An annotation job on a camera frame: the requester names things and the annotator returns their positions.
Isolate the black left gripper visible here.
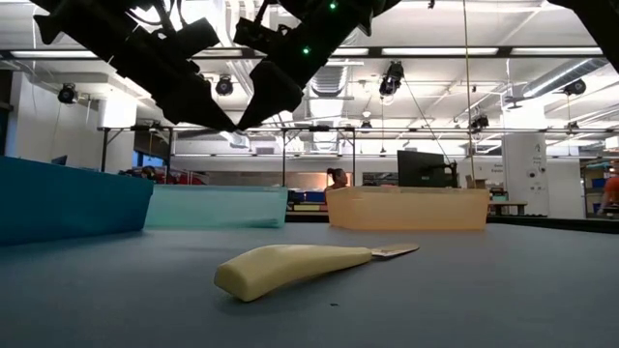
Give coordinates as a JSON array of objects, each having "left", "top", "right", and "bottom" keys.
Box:
[{"left": 33, "top": 9, "right": 237, "bottom": 132}]

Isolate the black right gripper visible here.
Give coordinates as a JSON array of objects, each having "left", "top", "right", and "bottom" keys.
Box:
[{"left": 233, "top": 0, "right": 402, "bottom": 131}]

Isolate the teal translucent plastic bin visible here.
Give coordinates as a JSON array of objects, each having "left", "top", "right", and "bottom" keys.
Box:
[{"left": 144, "top": 185, "right": 289, "bottom": 230}]

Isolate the cream handle knife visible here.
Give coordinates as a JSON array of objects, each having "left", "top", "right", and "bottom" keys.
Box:
[{"left": 214, "top": 243, "right": 421, "bottom": 304}]

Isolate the orange translucent plastic bin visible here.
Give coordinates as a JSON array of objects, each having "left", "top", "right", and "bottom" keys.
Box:
[{"left": 326, "top": 186, "right": 490, "bottom": 232}]

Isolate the black ceiling speaker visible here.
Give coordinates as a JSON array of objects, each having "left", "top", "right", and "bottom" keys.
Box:
[
  {"left": 214, "top": 74, "right": 235, "bottom": 98},
  {"left": 563, "top": 77, "right": 588, "bottom": 97},
  {"left": 56, "top": 82, "right": 79, "bottom": 106}
]

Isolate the blue screen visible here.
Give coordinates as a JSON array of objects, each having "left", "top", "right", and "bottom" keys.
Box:
[{"left": 132, "top": 150, "right": 168, "bottom": 169}]

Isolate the blue crate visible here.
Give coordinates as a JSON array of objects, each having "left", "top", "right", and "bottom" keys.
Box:
[{"left": 288, "top": 190, "right": 326, "bottom": 204}]

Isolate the dark blue plastic bin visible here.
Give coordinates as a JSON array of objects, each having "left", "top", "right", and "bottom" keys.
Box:
[{"left": 0, "top": 155, "right": 156, "bottom": 247}]

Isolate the wooden desk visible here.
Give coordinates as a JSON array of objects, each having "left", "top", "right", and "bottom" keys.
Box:
[{"left": 487, "top": 200, "right": 529, "bottom": 218}]

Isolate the white column with signs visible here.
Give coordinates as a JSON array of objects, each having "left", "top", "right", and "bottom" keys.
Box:
[{"left": 501, "top": 103, "right": 551, "bottom": 219}]

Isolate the storage shelf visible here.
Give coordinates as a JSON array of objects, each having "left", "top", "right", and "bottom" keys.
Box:
[{"left": 581, "top": 159, "right": 619, "bottom": 221}]

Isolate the black workstation frame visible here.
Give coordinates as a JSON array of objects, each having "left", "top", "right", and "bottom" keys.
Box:
[{"left": 99, "top": 124, "right": 619, "bottom": 189}]

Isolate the silver ventilation duct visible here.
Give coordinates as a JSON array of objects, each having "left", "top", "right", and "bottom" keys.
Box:
[
  {"left": 520, "top": 57, "right": 604, "bottom": 100},
  {"left": 295, "top": 47, "right": 365, "bottom": 152}
]

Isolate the black overhead rail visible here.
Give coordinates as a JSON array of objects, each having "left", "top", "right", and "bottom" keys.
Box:
[{"left": 0, "top": 46, "right": 619, "bottom": 61}]

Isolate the black hanging ceiling camera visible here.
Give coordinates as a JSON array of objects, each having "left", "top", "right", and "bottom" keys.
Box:
[{"left": 378, "top": 60, "right": 406, "bottom": 98}]

